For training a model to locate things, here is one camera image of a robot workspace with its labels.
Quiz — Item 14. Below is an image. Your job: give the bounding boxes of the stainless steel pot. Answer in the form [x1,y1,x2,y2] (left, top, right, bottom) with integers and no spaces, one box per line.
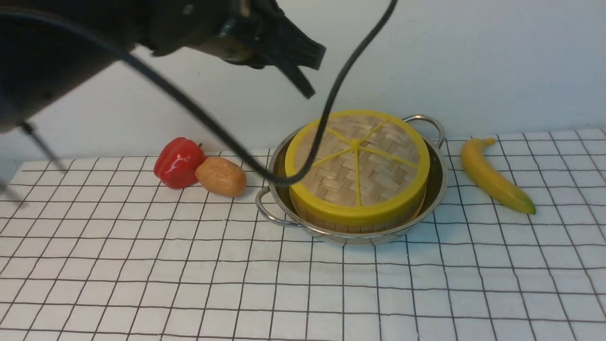
[255,115,447,245]

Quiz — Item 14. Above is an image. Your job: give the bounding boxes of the yellow-rimmed bamboo steamer basket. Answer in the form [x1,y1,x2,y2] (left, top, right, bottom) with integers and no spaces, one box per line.
[290,188,426,233]

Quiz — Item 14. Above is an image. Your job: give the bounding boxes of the yellow-rimmed woven steamer lid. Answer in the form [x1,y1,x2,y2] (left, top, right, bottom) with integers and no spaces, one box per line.
[289,110,430,206]

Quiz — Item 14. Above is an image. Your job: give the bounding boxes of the black camera cable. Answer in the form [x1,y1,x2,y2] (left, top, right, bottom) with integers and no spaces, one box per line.
[0,0,398,186]

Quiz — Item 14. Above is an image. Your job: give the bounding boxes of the brown potato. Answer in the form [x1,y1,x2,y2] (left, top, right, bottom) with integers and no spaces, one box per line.
[195,157,247,198]

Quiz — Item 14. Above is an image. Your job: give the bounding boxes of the red bell pepper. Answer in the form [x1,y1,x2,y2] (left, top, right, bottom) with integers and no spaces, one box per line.
[153,137,207,189]

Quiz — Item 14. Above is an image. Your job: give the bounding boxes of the white grid tablecloth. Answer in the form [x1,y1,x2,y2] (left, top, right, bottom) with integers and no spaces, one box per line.
[0,129,606,341]

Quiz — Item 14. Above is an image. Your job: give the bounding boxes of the yellow banana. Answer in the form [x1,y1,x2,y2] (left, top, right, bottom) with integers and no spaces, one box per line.
[461,138,536,215]

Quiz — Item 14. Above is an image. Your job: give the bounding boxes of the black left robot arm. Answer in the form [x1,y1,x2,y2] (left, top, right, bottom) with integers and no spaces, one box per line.
[0,0,326,133]

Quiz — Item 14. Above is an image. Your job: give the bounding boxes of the black cable tie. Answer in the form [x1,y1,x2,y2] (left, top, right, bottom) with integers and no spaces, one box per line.
[21,122,67,173]

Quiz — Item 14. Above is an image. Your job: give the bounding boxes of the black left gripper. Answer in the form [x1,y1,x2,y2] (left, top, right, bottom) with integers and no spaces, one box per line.
[142,0,326,99]

